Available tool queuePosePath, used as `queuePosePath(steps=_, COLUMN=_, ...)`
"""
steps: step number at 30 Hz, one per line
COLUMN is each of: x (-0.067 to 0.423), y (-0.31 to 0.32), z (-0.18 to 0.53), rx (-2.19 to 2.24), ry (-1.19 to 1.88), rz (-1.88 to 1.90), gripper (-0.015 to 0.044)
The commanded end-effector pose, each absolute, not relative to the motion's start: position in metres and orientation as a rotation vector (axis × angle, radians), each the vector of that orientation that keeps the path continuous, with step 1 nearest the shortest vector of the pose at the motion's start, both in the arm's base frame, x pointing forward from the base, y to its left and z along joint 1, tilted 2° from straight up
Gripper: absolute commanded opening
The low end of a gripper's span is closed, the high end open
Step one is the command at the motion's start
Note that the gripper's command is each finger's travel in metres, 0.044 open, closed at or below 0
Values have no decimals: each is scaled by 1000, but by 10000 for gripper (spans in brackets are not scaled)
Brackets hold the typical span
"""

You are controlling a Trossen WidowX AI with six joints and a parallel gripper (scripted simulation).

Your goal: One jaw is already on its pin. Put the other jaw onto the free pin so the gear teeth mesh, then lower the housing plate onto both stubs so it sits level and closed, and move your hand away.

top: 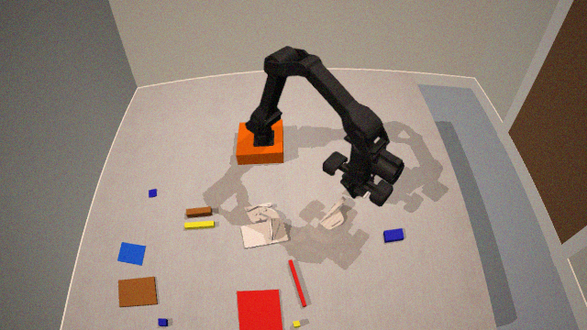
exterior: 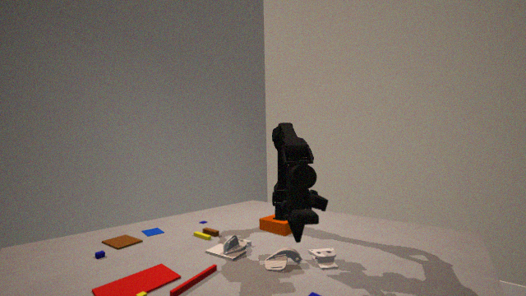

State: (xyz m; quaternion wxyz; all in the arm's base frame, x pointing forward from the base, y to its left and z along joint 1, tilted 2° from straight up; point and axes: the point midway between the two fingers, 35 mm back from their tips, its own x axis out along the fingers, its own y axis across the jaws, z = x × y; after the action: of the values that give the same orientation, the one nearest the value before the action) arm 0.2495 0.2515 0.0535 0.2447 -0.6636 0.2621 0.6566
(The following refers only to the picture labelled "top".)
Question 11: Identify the blue square tile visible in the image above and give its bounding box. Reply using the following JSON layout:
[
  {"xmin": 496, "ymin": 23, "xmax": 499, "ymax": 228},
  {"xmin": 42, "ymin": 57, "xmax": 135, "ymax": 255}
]
[{"xmin": 117, "ymin": 242, "xmax": 146, "ymax": 265}]

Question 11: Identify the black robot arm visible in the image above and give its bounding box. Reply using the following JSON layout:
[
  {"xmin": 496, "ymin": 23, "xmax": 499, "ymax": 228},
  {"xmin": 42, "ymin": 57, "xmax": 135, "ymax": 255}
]
[{"xmin": 245, "ymin": 46, "xmax": 404, "ymax": 185}]

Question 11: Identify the yellow flat bar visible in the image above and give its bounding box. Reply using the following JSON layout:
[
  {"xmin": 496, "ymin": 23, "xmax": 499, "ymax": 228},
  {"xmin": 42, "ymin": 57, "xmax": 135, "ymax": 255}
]
[{"xmin": 184, "ymin": 221, "xmax": 215, "ymax": 230}]

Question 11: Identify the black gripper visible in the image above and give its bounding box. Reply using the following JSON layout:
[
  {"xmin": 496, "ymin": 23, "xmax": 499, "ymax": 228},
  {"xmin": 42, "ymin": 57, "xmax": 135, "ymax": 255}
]
[{"xmin": 323, "ymin": 151, "xmax": 393, "ymax": 206}]

